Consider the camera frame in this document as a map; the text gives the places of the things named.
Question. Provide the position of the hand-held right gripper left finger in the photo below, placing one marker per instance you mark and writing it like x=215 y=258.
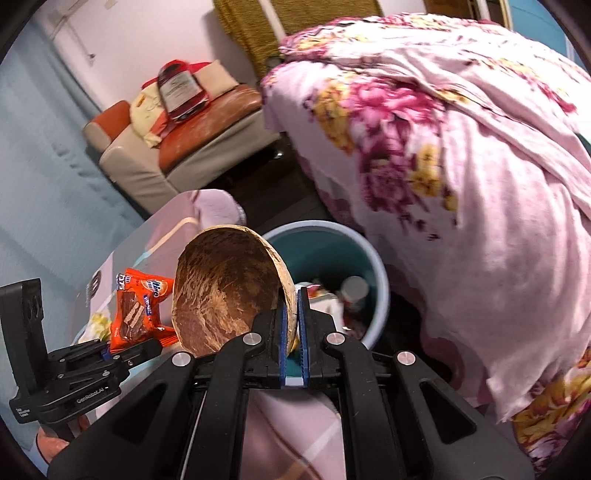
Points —
x=280 y=341

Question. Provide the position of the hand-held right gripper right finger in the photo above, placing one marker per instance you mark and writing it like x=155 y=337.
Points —
x=303 y=341

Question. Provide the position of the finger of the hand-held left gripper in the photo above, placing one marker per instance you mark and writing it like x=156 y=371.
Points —
x=92 y=350
x=136 y=353

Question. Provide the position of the orange snack packet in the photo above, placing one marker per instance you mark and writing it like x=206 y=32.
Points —
x=138 y=314

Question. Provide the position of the brown coconut shell bowl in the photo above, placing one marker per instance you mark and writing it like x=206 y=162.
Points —
x=221 y=295

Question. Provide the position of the blue plastic waste bin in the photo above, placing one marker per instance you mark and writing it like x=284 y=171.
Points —
x=323 y=249

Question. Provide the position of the person's left hand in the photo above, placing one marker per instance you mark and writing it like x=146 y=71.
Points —
x=51 y=445

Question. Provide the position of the yellow printed wrapper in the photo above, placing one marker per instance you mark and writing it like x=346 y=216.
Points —
x=98 y=325

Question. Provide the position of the clear bottle with red label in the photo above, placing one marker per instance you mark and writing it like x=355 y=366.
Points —
x=354 y=290

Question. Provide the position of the pink striped tablecloth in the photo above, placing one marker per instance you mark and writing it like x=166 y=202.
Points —
x=286 y=438

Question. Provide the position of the light blue curtain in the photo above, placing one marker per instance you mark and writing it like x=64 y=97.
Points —
x=41 y=161

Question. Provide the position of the beige and orange armchair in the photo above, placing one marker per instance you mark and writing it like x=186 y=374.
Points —
x=207 y=152

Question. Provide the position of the pink floral blanket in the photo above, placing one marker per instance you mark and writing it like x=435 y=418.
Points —
x=485 y=207

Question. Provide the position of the pale yellow bag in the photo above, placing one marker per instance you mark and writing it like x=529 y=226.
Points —
x=147 y=110

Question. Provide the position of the dark red pouch on chair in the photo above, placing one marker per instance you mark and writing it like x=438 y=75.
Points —
x=180 y=92

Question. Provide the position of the beige cushion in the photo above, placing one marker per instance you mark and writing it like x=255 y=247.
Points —
x=219 y=78

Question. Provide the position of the red cloth bag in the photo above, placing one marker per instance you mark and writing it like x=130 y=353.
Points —
x=199 y=66

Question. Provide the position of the yellow woven cloth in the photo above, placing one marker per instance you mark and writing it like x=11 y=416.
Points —
x=258 y=37

